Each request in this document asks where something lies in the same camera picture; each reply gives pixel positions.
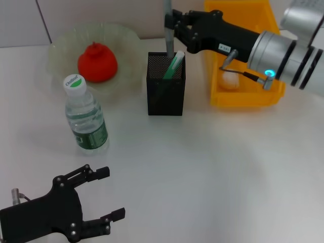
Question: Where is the gripper cable with connector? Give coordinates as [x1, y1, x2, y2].
[10, 188, 31, 205]
[218, 49, 276, 90]

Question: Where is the clear green label water bottle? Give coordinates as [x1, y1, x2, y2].
[63, 73, 111, 156]

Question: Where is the black mesh pen holder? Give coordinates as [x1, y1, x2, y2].
[146, 52, 186, 116]

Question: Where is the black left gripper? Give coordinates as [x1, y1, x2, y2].
[0, 164, 126, 243]

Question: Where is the clear glass fruit plate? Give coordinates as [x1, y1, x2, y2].
[46, 22, 144, 102]

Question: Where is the left gripper cable with connector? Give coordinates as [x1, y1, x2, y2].
[10, 188, 31, 205]

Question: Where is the white paper ball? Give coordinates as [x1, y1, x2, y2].
[218, 69, 240, 90]

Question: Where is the red orange fruit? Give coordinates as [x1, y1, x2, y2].
[77, 41, 118, 84]

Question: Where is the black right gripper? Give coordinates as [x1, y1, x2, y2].
[171, 9, 262, 64]

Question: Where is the right gripper cable with connector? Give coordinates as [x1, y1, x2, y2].
[218, 49, 276, 90]

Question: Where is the yellow plastic storage bin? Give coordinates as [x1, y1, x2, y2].
[204, 0, 286, 108]

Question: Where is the silver glitter pen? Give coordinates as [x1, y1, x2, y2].
[164, 0, 176, 58]

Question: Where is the mint green utility knife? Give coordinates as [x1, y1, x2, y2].
[163, 50, 185, 80]

